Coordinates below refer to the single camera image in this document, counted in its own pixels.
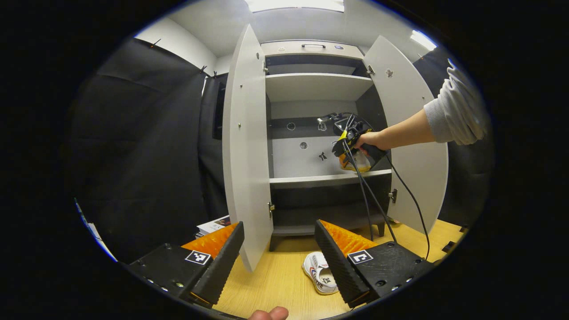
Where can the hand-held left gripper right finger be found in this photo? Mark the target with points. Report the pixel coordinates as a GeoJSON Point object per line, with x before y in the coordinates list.
{"type": "Point", "coordinates": [338, 266]}

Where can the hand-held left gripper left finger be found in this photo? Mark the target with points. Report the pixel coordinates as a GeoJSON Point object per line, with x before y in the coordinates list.
{"type": "Point", "coordinates": [222, 262]}

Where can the white canvas shoe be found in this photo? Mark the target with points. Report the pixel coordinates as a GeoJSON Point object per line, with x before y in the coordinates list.
{"type": "Point", "coordinates": [313, 266]}
{"type": "Point", "coordinates": [360, 164]}

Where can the white grey shoe cabinet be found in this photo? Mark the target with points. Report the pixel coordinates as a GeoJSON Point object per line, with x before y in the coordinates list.
{"type": "Point", "coordinates": [306, 89]}

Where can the white shoe cabinet door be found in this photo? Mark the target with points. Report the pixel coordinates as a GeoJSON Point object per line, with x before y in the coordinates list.
{"type": "Point", "coordinates": [246, 155]}
{"type": "Point", "coordinates": [413, 178]}

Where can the white cabinet drawer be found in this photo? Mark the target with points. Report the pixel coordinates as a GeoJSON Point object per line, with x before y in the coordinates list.
{"type": "Point", "coordinates": [289, 49]}

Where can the dark cover book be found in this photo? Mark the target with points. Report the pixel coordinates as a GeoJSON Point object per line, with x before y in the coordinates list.
{"type": "Point", "coordinates": [203, 234]}

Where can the white cover book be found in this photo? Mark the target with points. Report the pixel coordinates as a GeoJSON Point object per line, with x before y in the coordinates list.
{"type": "Point", "coordinates": [213, 224]}

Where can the rectangular ceiling light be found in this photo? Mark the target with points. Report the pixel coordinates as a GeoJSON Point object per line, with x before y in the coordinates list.
{"type": "Point", "coordinates": [422, 40]}
{"type": "Point", "coordinates": [293, 4]}

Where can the black backdrop cloth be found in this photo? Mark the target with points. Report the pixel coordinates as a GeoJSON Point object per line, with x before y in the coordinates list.
{"type": "Point", "coordinates": [133, 155]}

